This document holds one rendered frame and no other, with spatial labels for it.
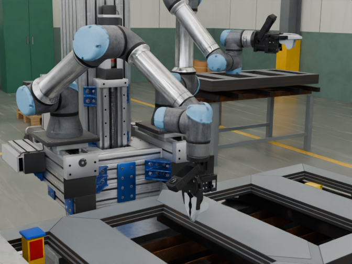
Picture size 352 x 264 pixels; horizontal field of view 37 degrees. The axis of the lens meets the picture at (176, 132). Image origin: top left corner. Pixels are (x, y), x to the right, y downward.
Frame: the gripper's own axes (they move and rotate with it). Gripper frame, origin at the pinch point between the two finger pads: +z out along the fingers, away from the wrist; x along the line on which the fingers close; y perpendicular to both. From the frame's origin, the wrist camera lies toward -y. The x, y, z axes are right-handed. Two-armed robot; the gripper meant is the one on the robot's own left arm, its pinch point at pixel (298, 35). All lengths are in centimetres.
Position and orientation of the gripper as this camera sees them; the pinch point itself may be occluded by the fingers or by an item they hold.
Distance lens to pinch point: 224.6
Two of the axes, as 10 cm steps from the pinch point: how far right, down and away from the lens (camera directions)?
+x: -5.4, 3.0, -7.8
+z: 8.4, 1.3, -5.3
